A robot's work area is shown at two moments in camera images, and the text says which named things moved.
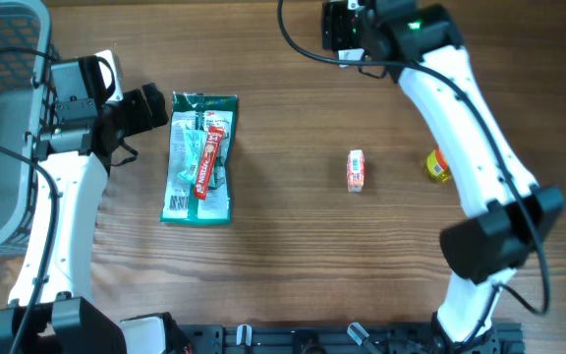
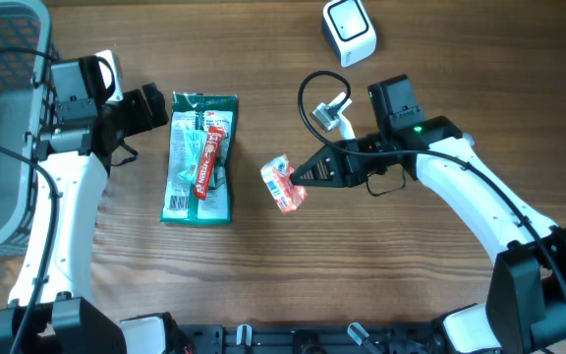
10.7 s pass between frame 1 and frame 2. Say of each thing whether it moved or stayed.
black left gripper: stayed
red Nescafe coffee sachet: stayed
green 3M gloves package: stayed
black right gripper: moved
